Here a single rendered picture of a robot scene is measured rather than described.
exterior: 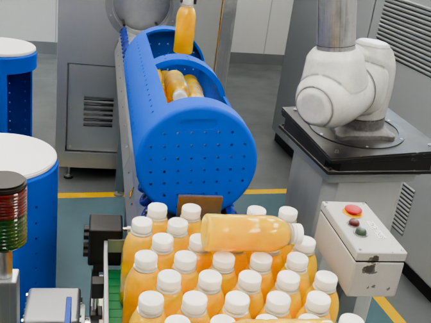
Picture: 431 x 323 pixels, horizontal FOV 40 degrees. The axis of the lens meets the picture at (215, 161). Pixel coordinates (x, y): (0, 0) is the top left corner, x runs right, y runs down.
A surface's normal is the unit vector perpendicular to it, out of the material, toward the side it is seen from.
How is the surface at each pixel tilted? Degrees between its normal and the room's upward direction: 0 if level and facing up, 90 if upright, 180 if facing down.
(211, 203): 90
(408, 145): 5
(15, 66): 90
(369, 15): 90
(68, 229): 0
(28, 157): 0
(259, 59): 76
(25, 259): 90
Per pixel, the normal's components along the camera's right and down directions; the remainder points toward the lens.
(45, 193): 0.91, 0.26
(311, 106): -0.61, 0.42
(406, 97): -0.95, 0.00
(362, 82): 0.79, 0.14
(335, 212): 0.12, -0.91
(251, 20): 0.28, 0.41
